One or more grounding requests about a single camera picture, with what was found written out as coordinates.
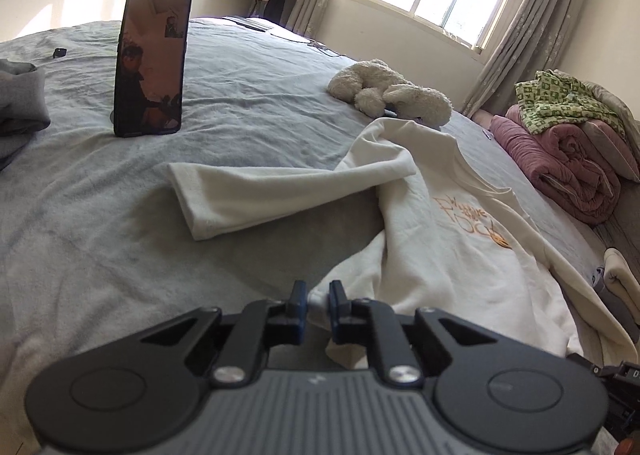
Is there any charger cable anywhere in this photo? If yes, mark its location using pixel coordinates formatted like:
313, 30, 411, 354
270, 27, 341, 58

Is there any black smartphone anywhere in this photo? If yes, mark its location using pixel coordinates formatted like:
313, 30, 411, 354
113, 0, 192, 138

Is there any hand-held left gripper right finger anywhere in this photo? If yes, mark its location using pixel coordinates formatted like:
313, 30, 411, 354
327, 280, 496, 383

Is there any folded cream garment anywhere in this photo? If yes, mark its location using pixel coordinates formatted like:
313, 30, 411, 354
602, 247, 640, 336

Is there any white plush dog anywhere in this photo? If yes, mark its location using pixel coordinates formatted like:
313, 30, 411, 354
327, 60, 455, 126

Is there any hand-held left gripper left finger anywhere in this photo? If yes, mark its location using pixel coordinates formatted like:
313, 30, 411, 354
134, 280, 307, 383

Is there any folded maroon quilt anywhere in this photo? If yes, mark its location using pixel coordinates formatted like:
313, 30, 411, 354
489, 102, 623, 226

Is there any maroon and grey pillow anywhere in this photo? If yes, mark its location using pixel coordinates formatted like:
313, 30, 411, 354
580, 117, 640, 180

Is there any green patterned blanket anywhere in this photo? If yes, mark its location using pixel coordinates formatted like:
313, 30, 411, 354
515, 69, 621, 136

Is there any dark tablet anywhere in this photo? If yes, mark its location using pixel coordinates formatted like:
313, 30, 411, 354
222, 16, 273, 33

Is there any grey bed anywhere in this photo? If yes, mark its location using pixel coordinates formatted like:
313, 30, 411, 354
0, 15, 640, 455

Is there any beige grey pillow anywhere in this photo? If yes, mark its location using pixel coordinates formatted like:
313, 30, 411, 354
575, 80, 640, 136

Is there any white sweatshirt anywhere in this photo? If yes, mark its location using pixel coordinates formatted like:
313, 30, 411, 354
167, 117, 640, 373

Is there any crumpled grey garment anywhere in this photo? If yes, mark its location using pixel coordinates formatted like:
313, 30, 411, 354
0, 57, 52, 170

